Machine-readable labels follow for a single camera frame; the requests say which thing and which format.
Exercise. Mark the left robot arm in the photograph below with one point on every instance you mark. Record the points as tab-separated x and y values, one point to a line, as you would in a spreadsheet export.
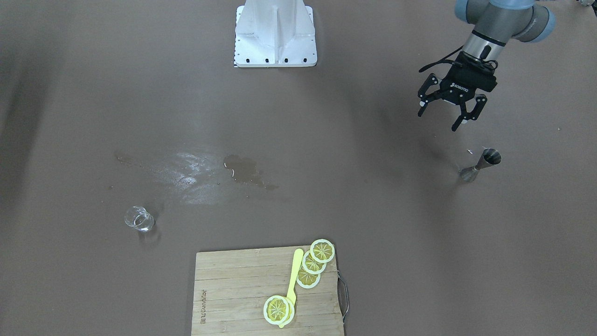
496	22

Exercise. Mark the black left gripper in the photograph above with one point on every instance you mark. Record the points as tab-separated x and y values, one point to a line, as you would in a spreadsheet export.
463	87

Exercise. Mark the steel double jigger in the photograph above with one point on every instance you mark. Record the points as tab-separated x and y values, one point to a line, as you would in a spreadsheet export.
489	158

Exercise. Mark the yellow plastic stick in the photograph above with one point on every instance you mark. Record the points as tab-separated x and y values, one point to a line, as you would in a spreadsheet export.
291	293

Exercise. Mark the wooden cutting board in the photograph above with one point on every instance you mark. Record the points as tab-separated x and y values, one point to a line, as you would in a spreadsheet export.
231	288

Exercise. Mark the clear glass measuring cup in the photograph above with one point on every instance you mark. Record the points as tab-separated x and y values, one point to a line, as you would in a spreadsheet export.
138	218

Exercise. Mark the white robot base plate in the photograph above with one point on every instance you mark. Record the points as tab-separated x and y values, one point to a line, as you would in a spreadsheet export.
275	33

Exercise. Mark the lemon slice on stick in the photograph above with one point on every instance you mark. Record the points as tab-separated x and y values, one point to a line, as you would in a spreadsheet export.
278	310

